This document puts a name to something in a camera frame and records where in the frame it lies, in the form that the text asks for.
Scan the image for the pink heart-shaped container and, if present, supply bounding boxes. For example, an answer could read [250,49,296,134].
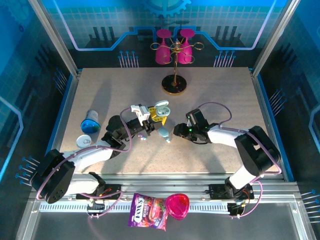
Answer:
[165,192,191,221]

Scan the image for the purple candy bag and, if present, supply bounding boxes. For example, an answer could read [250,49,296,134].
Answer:
[127,192,168,232]

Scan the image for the aluminium frame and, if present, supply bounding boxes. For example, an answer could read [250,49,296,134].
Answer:
[14,0,315,240]

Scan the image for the gold cup rack black base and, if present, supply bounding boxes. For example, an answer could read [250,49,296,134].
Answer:
[149,37,205,96]

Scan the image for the yogurt cup with blue lid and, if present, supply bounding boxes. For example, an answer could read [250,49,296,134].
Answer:
[80,109,101,134]

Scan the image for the pink goblet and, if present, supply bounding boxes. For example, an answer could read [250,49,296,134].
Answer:
[176,28,195,65]
[154,28,173,65]

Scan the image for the white round lid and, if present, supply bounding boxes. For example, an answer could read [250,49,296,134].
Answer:
[75,134,93,149]

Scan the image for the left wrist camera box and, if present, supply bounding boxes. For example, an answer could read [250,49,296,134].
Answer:
[130,102,152,121]

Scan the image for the blue earbud charging case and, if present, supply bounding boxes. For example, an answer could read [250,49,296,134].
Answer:
[157,126,170,138]

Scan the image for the mint earbud charging case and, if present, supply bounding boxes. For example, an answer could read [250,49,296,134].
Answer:
[153,99,172,118]

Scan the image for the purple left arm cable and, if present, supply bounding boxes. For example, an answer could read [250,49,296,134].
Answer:
[36,106,133,220]

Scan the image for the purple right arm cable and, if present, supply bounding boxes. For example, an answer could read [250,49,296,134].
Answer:
[199,101,283,218]

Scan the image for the black connector box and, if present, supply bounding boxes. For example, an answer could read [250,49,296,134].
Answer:
[228,201,245,217]
[86,201,106,214]

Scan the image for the white slotted cable duct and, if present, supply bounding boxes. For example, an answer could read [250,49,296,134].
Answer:
[38,201,230,214]

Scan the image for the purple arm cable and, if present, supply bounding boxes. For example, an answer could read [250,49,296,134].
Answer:
[36,106,133,220]
[199,101,283,218]

